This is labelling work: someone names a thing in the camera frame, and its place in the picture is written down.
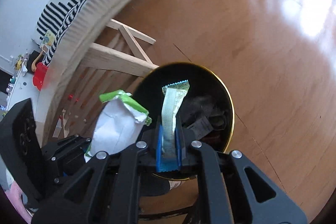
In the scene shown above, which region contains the pale green candy wrapper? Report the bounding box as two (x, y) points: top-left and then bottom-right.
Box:
(156, 80), (190, 173)

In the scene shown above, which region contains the person's pink sleeve forearm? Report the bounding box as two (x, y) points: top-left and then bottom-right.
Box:
(5, 170), (32, 224)

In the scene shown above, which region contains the black round trash bin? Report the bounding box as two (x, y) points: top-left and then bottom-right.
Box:
(133, 63), (235, 180)

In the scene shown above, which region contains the white cabinet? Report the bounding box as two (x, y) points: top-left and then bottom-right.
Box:
(4, 66), (40, 109)

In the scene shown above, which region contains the red plastic child chair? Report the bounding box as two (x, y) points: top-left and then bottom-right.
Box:
(33, 62), (48, 91)

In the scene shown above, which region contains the round wooden table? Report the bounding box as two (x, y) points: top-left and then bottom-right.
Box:
(34, 0), (182, 146)

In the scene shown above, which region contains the children's picture book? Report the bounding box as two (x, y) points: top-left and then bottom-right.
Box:
(40, 30), (55, 53)

